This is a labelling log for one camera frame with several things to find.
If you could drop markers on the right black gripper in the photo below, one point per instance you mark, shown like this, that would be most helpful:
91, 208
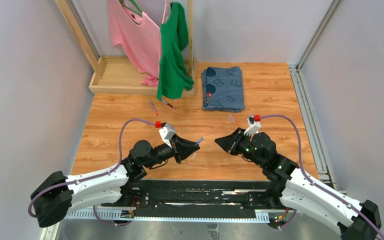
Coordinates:
238, 142

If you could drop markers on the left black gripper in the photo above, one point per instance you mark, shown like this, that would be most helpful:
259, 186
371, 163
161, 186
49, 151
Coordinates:
176, 149

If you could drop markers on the clear pen cap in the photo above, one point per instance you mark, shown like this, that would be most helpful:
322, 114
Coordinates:
231, 119

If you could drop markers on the purple pen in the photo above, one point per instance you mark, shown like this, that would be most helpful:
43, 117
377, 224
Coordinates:
153, 108
199, 141

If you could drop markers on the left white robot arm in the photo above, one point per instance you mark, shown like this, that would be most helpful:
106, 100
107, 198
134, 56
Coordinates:
59, 195

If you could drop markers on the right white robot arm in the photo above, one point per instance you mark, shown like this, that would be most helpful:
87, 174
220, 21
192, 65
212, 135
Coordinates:
294, 188

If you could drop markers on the red pen near rack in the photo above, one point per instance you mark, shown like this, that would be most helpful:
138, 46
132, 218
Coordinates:
168, 104

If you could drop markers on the folded blue t-shirt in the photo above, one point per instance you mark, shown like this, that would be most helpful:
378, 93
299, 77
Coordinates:
223, 89

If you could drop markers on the green t-shirt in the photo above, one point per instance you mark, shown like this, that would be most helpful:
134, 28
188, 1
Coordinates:
173, 79

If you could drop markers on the wooden clothes rack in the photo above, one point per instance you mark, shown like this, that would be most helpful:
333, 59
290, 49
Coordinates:
116, 74

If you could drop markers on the pink t-shirt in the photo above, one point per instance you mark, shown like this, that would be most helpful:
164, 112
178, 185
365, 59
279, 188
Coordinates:
140, 38

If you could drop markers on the green clothes hanger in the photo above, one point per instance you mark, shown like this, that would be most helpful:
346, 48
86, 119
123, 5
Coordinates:
133, 7

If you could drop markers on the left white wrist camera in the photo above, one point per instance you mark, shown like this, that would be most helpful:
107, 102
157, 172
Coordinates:
166, 132

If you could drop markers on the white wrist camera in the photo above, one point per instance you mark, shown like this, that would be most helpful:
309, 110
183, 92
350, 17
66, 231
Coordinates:
166, 132
254, 125

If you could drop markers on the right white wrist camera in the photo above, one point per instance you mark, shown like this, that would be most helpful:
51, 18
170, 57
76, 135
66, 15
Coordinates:
254, 125

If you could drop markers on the aluminium frame rail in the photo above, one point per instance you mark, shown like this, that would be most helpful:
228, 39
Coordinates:
116, 216

